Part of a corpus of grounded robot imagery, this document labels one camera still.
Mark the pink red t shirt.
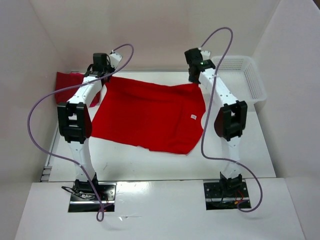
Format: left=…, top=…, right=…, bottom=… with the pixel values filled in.
left=71, top=71, right=103, bottom=109

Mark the bright red t shirt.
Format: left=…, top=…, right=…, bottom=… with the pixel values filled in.
left=92, top=77, right=206, bottom=155

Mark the dark red t shirt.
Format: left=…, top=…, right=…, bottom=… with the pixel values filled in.
left=54, top=72, right=84, bottom=104

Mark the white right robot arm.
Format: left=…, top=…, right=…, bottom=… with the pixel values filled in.
left=184, top=48, right=248, bottom=162

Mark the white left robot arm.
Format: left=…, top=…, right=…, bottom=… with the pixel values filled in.
left=57, top=51, right=123, bottom=200

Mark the white plastic laundry basket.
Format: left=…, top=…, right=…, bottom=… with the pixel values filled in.
left=218, top=55, right=267, bottom=105

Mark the white neck label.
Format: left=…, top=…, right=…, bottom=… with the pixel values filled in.
left=190, top=114, right=197, bottom=120

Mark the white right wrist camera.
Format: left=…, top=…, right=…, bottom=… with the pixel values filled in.
left=200, top=50, right=211, bottom=60

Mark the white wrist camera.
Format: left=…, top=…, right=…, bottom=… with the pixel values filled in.
left=200, top=50, right=211, bottom=60
left=109, top=51, right=123, bottom=69

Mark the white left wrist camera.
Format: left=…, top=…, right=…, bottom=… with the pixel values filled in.
left=109, top=51, right=123, bottom=69

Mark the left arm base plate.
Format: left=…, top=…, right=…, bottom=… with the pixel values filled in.
left=63, top=182, right=117, bottom=213

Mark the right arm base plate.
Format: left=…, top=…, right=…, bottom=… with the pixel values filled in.
left=203, top=180, right=252, bottom=211

